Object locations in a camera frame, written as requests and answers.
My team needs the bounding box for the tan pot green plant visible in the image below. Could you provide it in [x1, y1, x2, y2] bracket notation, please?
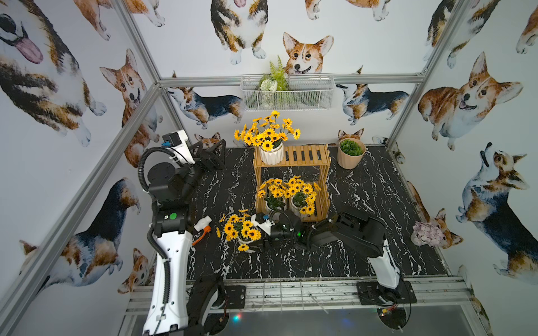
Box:
[337, 138, 367, 169]

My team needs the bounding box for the green fern white flower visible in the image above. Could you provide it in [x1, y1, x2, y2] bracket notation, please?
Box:
[256, 56, 289, 93]

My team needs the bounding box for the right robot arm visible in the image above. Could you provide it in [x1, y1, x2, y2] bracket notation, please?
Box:
[261, 207, 402, 293]

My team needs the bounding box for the pink succulent plant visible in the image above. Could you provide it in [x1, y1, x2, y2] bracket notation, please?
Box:
[411, 222, 446, 246]

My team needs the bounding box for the sunflower pot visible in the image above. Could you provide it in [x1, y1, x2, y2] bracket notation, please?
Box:
[256, 178, 289, 214]
[286, 176, 322, 219]
[217, 209, 262, 253]
[233, 110, 301, 165]

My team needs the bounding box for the wooden slatted plant shelf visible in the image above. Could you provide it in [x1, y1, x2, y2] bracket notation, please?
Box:
[253, 144, 332, 223]

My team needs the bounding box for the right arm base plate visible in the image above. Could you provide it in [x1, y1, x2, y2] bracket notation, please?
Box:
[356, 279, 417, 307]

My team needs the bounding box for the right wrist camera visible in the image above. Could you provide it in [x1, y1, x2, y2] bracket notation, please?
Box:
[251, 213, 274, 235]

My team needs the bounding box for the aluminium front rail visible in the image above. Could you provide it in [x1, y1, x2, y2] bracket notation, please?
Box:
[124, 275, 474, 316]

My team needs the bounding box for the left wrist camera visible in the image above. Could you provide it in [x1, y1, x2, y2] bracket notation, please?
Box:
[161, 130, 195, 165]

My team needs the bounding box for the white orange spray nozzle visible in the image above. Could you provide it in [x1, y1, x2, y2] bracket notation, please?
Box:
[192, 216, 212, 246]

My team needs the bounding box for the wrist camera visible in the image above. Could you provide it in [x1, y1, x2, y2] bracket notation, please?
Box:
[251, 213, 274, 235]
[161, 130, 195, 165]

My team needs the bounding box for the white wire wall basket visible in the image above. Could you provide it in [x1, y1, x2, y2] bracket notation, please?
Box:
[240, 74, 336, 111]

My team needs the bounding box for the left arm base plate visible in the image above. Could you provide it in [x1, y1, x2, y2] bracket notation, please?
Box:
[211, 285, 247, 309]

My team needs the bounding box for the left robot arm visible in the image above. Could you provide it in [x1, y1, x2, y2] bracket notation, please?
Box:
[137, 140, 228, 335]

